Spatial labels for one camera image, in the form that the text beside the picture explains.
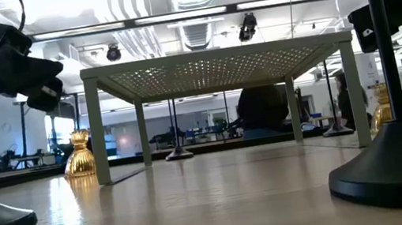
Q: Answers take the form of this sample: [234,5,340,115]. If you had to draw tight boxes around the amber glass candle holder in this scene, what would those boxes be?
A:
[363,81,396,138]
[58,128,98,180]

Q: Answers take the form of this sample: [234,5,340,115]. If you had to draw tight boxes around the black overhead crossbar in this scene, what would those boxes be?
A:
[28,0,326,44]

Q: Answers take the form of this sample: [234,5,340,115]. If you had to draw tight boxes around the black aluminium table frame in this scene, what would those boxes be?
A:
[0,113,402,192]

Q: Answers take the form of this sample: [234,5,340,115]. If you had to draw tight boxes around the black background stand frame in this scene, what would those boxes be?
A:
[12,91,89,170]

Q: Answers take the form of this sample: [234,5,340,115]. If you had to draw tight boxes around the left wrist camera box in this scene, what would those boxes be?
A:
[0,17,36,60]

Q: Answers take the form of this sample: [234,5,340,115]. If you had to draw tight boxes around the person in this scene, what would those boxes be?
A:
[235,81,294,142]
[332,68,374,133]

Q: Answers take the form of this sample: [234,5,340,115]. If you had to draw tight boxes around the black ceiling camera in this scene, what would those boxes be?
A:
[235,11,261,43]
[104,43,124,63]

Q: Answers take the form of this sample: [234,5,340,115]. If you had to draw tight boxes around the thin black background post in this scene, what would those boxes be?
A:
[222,91,234,141]
[167,99,175,136]

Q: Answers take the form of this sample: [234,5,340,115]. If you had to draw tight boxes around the green perforated metal shelf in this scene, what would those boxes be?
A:
[78,28,374,188]

